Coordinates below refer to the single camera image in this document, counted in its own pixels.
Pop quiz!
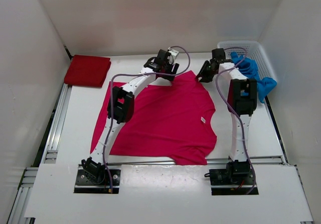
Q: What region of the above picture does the pink t shirt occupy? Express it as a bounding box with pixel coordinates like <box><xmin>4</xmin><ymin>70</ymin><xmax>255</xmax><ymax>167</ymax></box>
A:
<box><xmin>89</xmin><ymin>69</ymin><xmax>218</xmax><ymax>166</ymax></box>

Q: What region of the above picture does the dark red t shirt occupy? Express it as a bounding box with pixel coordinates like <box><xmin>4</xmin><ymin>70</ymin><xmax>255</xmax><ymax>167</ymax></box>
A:
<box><xmin>64</xmin><ymin>55</ymin><xmax>111</xmax><ymax>88</ymax></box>

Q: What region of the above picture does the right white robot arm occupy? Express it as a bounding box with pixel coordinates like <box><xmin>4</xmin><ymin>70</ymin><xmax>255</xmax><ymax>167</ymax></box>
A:
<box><xmin>196</xmin><ymin>48</ymin><xmax>257</xmax><ymax>185</ymax></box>

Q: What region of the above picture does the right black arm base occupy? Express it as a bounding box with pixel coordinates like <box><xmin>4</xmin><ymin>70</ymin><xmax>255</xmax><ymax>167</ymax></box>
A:
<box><xmin>204</xmin><ymin>161</ymin><xmax>259</xmax><ymax>196</ymax></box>

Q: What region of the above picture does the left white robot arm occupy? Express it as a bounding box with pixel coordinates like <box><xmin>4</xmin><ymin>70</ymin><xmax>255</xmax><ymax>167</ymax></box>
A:
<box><xmin>81</xmin><ymin>48</ymin><xmax>179</xmax><ymax>185</ymax></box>

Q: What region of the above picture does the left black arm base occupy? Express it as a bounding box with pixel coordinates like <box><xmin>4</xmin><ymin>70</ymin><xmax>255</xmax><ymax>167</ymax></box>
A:
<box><xmin>74</xmin><ymin>158</ymin><xmax>121</xmax><ymax>194</ymax></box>

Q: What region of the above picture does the blue t shirt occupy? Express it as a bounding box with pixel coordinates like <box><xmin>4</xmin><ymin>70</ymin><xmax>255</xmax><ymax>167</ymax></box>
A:
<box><xmin>231</xmin><ymin>52</ymin><xmax>277</xmax><ymax>103</ymax></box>

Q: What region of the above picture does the white plastic basket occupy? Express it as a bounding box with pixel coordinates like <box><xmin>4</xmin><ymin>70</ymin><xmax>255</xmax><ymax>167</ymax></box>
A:
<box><xmin>217</xmin><ymin>40</ymin><xmax>277</xmax><ymax>81</ymax></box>

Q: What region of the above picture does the aluminium frame rail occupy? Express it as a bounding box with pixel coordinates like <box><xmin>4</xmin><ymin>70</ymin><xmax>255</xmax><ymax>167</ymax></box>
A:
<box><xmin>7</xmin><ymin>84</ymin><xmax>72</xmax><ymax>223</ymax></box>

